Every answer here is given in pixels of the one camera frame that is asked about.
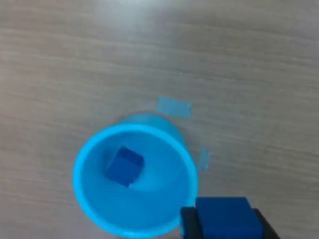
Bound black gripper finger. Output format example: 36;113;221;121
179;206;204;239
253;208;281;239

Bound blue cube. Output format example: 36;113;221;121
194;196;264;239
103;146;145;189

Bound light blue plastic bin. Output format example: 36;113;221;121
72;114;199;239

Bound blue tape piece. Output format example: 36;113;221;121
196;146;211;173
156;96;193;119

